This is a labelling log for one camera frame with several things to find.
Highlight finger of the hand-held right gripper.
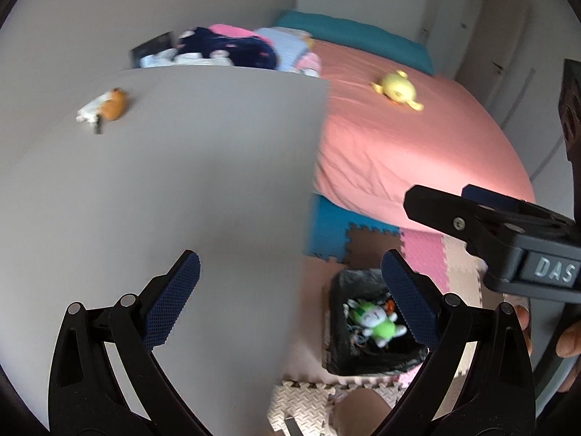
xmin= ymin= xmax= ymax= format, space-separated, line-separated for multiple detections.
xmin=462 ymin=185 xmax=577 ymax=232
xmin=404 ymin=185 xmax=523 ymax=259

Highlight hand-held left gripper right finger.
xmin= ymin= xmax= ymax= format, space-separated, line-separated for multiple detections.
xmin=372 ymin=249 xmax=539 ymax=436

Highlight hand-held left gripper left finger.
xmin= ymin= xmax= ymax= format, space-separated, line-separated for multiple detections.
xmin=48 ymin=250 xmax=214 ymax=436

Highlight green and white plush toy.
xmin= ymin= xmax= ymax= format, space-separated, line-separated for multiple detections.
xmin=345 ymin=299 xmax=408 ymax=348

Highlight bin with black bag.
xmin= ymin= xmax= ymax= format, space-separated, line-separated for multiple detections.
xmin=322 ymin=268 xmax=430 ymax=378

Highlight brown plush toy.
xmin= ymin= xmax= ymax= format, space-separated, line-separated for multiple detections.
xmin=101 ymin=88 xmax=130 ymax=121

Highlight orange white toy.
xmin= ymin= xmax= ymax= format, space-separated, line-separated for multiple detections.
xmin=76 ymin=93 xmax=110 ymax=124

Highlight person's right hand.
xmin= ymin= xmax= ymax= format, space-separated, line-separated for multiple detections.
xmin=514 ymin=303 xmax=581 ymax=393

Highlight colourful foam puzzle mat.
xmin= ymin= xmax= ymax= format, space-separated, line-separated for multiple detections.
xmin=268 ymin=193 xmax=504 ymax=436

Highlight bed with pink sheet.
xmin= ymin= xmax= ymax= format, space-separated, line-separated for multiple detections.
xmin=313 ymin=39 xmax=536 ymax=237

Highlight person's right leg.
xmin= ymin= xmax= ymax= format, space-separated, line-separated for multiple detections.
xmin=335 ymin=388 xmax=397 ymax=436

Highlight yellow plush duck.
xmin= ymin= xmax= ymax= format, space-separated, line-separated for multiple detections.
xmin=370 ymin=70 xmax=425 ymax=112

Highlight light grey desk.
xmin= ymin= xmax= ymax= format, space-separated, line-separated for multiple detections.
xmin=0 ymin=66 xmax=331 ymax=436

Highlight white door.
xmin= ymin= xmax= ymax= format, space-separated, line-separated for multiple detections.
xmin=433 ymin=0 xmax=493 ymax=83

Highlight teal pillow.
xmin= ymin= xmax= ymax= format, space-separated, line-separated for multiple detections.
xmin=272 ymin=10 xmax=434 ymax=76

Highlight pink and white folded cloths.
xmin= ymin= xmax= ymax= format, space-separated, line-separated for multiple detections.
xmin=294 ymin=52 xmax=324 ymax=78

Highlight light blue knitted blanket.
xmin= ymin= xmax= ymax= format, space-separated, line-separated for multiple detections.
xmin=254 ymin=27 xmax=315 ymax=72

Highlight white patterned cloth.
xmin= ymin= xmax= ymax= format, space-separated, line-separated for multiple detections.
xmin=141 ymin=50 xmax=228 ymax=68

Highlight navy patterned garment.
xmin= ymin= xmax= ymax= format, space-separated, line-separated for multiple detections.
xmin=175 ymin=27 xmax=277 ymax=71

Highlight pink garment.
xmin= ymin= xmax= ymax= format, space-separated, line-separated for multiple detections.
xmin=209 ymin=24 xmax=255 ymax=39

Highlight dark rectangular frame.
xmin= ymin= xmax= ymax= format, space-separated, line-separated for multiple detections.
xmin=129 ymin=32 xmax=175 ymax=69

